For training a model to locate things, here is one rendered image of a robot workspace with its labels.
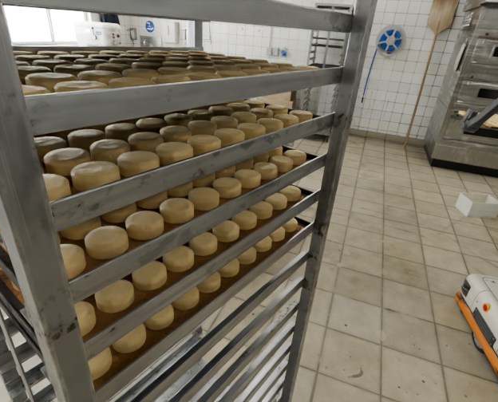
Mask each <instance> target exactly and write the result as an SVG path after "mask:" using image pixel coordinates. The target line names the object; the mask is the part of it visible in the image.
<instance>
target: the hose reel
mask: <svg viewBox="0 0 498 402"><path fill-rule="evenodd" d="M405 41H406V34H405V31H404V29H403V28H402V27H400V26H398V25H389V26H386V27H384V28H383V29H382V30H381V31H380V32H379V33H378V35H377V38H376V47H377V48H376V51H375V54H374V56H373V60H372V63H371V66H370V70H371V68H372V64H373V62H374V58H375V55H376V52H377V50H378V52H379V53H381V54H383V55H386V56H388V57H387V60H389V59H390V56H391V55H394V54H396V53H398V52H399V51H401V49H402V48H403V47H404V45H405ZM369 75H370V71H369V74H368V77H367V80H366V85H367V81H368V79H369ZM365 90H366V86H365V89H364V93H363V95H362V102H361V103H363V99H364V96H365Z"/></svg>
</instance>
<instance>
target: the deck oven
mask: <svg viewBox="0 0 498 402"><path fill-rule="evenodd" d="M463 12H465V14H464V18H463V21H462V23H461V26H460V30H459V33H458V35H457V38H456V42H455V45H454V48H453V52H452V55H451V57H450V60H449V65H448V67H447V69H446V72H445V77H444V80H443V82H442V85H441V89H440V92H439V94H438V97H437V101H436V104H435V106H434V109H433V114H432V116H431V119H430V122H429V126H428V128H427V131H426V134H425V138H424V141H425V151H426V154H427V156H428V159H429V163H430V166H432V167H437V168H445V169H450V170H455V171H463V172H468V173H472V174H477V175H486V176H491V177H496V178H498V129H490V128H487V127H485V126H483V125H481V127H479V129H478V130H477V131H475V132H474V133H472V132H466V131H463V130H462V128H461V127H460V126H459V122H460V120H462V119H463V118H464V117H462V116H460V115H457V114H456V113H454V111H465V112H467V111H468V108H473V109H475V110H477V111H478V112H482V111H483V110H484V109H486V108H487V107H488V106H489V105H490V104H491V103H492V102H493V101H495V100H496V99H497V98H498V0H466V2H465V4H464V9H463ZM468 37H469V40H468ZM466 39H467V40H466ZM466 41H467V43H466ZM465 43H466V47H465V49H464V52H463V54H462V57H461V60H460V64H459V65H458V68H457V70H456V71H455V70H454V65H455V62H456V59H457V56H458V54H459V52H460V50H461V48H462V45H463V44H465ZM496 114H497V115H498V112H497V113H496Z"/></svg>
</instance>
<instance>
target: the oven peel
mask: <svg viewBox="0 0 498 402"><path fill-rule="evenodd" d="M457 2H458V0H433V4H432V6H431V10H430V13H429V18H428V21H427V24H428V26H429V27H430V29H431V30H432V31H433V32H434V34H435V35H434V39H433V44H432V47H431V50H430V54H429V59H428V62H427V65H426V68H425V74H424V76H423V80H422V83H421V88H420V91H419V94H418V98H417V103H416V105H415V109H414V111H413V116H412V120H411V122H410V126H409V130H408V133H407V136H406V139H405V144H404V147H403V148H405V147H406V144H407V141H408V138H409V134H410V130H411V128H412V125H413V120H414V117H415V114H416V111H417V106H418V103H419V100H420V97H421V92H422V89H423V86H424V83H425V78H426V74H427V71H428V68H429V63H430V60H431V56H432V53H433V48H434V45H435V42H436V39H437V35H438V34H439V33H440V32H441V31H442V30H444V29H446V28H448V27H449V26H450V25H451V24H452V20H453V16H454V13H455V10H456V7H457Z"/></svg>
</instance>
